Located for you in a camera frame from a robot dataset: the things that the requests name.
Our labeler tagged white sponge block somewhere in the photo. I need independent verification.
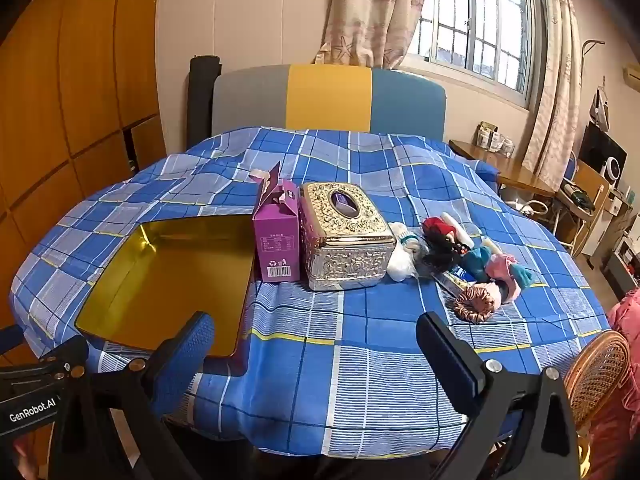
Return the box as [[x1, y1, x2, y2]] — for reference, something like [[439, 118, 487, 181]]
[[447, 212, 475, 250]]

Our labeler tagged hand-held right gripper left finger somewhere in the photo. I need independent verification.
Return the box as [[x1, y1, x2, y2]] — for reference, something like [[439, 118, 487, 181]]
[[65, 311, 217, 480]]

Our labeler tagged wooden folding chair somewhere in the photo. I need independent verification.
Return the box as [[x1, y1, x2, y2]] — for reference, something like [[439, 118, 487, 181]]
[[552, 157, 611, 256]]

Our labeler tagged beige patterned curtain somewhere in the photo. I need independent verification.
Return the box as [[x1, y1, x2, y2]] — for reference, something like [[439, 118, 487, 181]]
[[315, 0, 441, 68], [520, 0, 583, 191]]

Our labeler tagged grey low cabinet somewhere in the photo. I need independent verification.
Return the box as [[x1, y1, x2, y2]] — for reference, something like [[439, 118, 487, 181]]
[[602, 232, 640, 306]]

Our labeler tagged pink quilt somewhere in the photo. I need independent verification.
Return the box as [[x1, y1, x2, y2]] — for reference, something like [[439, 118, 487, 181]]
[[582, 287, 640, 480]]

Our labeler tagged white tubular frame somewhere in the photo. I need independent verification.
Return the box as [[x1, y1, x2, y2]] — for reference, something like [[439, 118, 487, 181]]
[[507, 199, 551, 217]]

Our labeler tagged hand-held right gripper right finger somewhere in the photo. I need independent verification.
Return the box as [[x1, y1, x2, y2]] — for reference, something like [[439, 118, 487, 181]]
[[416, 311, 581, 480]]

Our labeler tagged black monitor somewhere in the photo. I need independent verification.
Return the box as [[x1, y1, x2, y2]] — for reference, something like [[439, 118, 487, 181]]
[[580, 122, 628, 181]]

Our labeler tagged garment steamer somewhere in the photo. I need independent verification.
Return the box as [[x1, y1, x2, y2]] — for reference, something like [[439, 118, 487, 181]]
[[580, 37, 612, 128]]

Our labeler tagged wooden wardrobe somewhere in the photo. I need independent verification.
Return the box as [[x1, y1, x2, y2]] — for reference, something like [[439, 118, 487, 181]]
[[0, 0, 168, 361]]

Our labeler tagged purple carton box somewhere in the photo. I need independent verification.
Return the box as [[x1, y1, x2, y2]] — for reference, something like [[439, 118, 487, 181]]
[[250, 161, 303, 282]]

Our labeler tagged blue plaid bedsheet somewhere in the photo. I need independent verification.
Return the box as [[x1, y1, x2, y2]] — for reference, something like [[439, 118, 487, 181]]
[[10, 127, 613, 456]]

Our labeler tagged silver embossed tissue box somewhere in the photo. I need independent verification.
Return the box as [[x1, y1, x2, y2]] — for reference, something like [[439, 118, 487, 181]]
[[298, 181, 397, 292]]

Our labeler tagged clear desk organizer box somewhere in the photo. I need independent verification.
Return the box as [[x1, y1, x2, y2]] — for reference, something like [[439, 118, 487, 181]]
[[475, 121, 516, 156]]

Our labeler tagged clear bag of cotton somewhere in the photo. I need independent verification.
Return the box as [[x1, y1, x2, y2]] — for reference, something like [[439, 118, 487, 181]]
[[386, 245, 431, 281]]

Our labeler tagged blue white tissue packet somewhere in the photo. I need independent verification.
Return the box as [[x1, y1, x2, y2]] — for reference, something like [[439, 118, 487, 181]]
[[435, 265, 476, 293]]

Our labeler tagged rattan chair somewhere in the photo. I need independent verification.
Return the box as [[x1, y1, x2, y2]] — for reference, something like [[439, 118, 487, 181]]
[[565, 330, 632, 433]]

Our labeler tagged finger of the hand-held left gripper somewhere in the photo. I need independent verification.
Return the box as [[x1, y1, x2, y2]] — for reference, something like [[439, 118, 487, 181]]
[[0, 326, 25, 358], [30, 334, 90, 386]]

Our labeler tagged grey yellow blue headboard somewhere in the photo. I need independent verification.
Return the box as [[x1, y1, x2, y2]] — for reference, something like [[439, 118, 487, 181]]
[[212, 63, 447, 142]]

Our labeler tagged wooden desk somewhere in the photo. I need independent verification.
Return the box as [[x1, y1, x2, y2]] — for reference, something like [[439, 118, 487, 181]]
[[448, 140, 556, 196]]

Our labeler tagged brown satin scrunchie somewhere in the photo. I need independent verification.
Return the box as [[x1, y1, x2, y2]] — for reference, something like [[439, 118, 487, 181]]
[[453, 284, 502, 325]]

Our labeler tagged red knit sock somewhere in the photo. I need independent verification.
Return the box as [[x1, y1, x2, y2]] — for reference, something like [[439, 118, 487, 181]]
[[422, 216, 458, 241]]

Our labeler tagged barred window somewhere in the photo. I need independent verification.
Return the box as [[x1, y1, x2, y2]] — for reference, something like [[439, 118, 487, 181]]
[[410, 0, 546, 108]]

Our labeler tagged gold metal tray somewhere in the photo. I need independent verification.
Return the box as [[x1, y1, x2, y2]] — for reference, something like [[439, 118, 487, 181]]
[[74, 219, 258, 361]]

